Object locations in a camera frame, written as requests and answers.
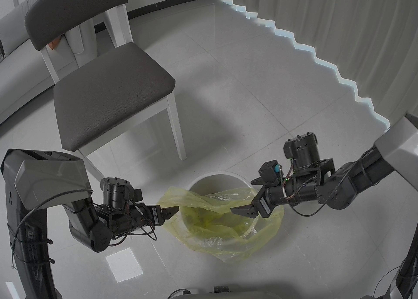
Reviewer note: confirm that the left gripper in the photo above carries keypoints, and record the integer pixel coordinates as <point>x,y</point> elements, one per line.
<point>153,216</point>

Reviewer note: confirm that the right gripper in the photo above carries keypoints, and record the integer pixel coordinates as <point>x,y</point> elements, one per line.
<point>277,196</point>

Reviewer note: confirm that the yellow plastic bag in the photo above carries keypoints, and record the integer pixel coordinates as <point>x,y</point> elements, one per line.
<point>196,203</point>

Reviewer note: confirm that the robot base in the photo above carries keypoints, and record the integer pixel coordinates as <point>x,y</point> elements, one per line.
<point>254,295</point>

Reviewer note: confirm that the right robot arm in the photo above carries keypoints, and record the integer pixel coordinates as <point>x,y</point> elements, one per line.
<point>369,163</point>

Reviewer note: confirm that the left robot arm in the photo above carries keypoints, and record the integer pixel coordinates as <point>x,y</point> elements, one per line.
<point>39,173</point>

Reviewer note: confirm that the white trash bin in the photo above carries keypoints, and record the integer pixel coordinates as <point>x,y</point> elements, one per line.
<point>215,178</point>

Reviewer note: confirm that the white chair with grey cushions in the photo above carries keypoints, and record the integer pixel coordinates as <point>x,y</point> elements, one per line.
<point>111,95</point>

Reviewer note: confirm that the bed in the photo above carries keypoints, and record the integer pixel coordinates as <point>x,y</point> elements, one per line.
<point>19,85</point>

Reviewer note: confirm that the white curtain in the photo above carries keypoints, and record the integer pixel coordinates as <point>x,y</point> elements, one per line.
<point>326,13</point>

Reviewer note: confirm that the small orange object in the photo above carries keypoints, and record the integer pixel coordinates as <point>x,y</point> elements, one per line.
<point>55,44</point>

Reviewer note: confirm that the pale grey pillow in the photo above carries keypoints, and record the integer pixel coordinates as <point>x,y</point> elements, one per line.
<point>16,20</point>

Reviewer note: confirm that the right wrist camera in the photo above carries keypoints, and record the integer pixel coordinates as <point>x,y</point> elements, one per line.
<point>269,171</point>

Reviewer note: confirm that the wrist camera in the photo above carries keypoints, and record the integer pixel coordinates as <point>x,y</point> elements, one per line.
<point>269,171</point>
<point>137,195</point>

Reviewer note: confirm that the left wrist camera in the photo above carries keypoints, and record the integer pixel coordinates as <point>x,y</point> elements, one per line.
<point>137,195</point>

